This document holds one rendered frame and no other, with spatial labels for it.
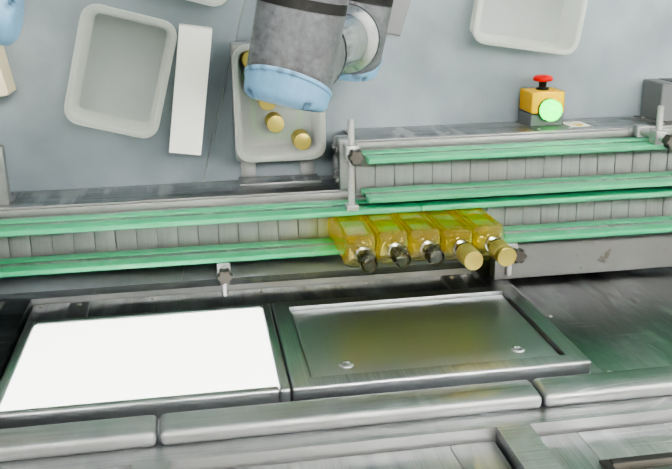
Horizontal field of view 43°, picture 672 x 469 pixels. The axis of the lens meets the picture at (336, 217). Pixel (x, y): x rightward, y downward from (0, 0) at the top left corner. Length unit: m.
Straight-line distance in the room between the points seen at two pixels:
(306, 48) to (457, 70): 0.75
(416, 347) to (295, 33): 0.59
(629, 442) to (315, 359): 0.48
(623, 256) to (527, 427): 0.71
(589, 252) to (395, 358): 0.61
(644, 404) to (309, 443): 0.50
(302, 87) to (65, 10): 0.72
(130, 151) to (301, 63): 0.72
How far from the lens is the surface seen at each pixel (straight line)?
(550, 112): 1.75
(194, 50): 1.63
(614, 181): 1.74
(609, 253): 1.86
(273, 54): 1.08
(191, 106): 1.64
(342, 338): 1.44
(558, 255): 1.81
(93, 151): 1.73
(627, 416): 1.32
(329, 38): 1.09
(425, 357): 1.37
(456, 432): 1.23
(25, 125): 1.74
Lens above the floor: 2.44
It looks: 71 degrees down
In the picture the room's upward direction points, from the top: 149 degrees clockwise
